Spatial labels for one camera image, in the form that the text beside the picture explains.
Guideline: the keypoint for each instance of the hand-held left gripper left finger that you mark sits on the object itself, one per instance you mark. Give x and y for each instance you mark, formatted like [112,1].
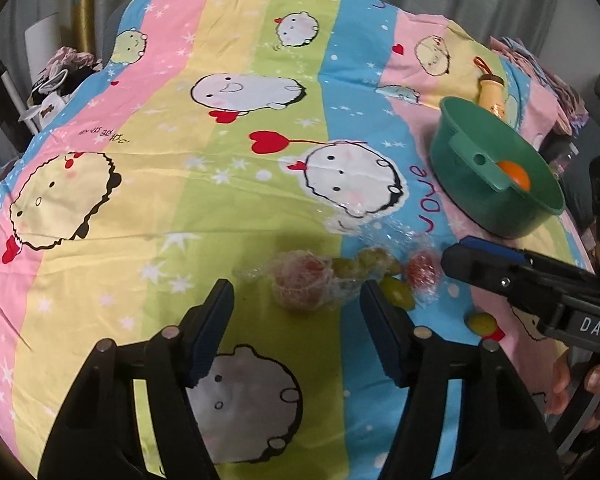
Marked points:
[212,335]

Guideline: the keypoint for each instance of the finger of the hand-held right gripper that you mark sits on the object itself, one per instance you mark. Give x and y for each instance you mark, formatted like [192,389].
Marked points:
[495,250]
[500,277]

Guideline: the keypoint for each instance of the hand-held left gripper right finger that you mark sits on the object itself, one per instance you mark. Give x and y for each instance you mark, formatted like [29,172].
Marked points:
[385,347]

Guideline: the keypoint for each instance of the small green kumquat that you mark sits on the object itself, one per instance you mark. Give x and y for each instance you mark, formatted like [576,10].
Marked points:
[399,292]
[481,323]

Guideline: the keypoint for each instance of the green plastic basin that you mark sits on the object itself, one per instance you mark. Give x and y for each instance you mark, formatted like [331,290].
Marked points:
[460,195]

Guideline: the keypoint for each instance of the plastic-wrapped red fruit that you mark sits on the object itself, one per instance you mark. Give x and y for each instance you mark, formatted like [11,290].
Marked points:
[300,282]
[422,267]

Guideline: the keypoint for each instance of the orange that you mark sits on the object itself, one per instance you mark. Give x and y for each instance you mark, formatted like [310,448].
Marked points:
[517,176]

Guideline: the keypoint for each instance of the person's right hand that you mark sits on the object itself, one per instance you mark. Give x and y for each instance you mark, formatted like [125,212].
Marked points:
[560,385]

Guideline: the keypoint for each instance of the yellow bear bottle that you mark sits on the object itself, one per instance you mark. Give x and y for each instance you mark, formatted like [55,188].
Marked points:
[491,92]

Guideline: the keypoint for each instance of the pile of folded clothes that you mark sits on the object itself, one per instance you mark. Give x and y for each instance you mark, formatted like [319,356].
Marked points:
[555,90]

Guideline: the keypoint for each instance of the striped cartoon blanket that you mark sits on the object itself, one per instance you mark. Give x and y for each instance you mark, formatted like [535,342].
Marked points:
[230,160]

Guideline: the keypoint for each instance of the black and white bag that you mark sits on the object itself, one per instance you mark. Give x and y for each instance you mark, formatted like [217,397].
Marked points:
[55,90]

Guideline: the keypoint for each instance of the white board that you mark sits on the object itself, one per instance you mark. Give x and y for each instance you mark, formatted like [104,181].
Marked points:
[42,40]

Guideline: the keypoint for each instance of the gold curtain trim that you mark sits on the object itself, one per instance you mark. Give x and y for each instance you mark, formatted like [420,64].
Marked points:
[86,10]

